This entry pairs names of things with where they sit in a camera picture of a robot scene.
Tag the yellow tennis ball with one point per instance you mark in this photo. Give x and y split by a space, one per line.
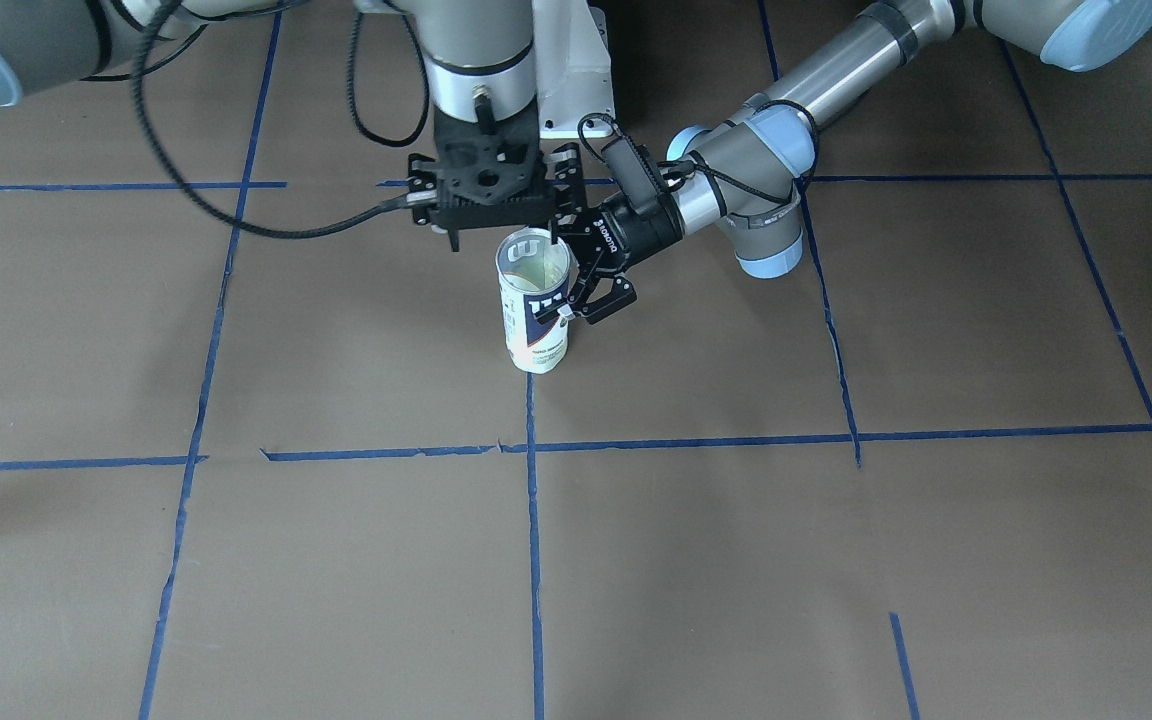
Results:
536 277

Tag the clear tennis ball can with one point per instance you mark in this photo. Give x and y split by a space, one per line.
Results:
534 346

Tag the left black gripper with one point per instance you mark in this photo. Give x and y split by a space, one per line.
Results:
639 235

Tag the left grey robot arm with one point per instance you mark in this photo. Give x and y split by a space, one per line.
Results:
748 174

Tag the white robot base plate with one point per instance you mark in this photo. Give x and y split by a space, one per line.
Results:
574 68

